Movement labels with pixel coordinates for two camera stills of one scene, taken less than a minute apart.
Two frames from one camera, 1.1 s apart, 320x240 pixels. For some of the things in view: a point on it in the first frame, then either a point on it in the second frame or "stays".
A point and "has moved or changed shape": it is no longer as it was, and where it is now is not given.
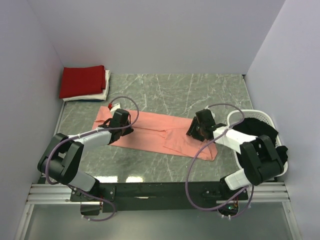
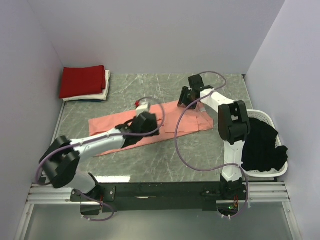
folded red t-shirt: (82, 80) stays
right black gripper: (192, 130) to (183, 99)
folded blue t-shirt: (89, 100) stays
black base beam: (132, 196) stays
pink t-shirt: (159, 132) has moved or changed shape
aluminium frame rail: (42, 194) stays
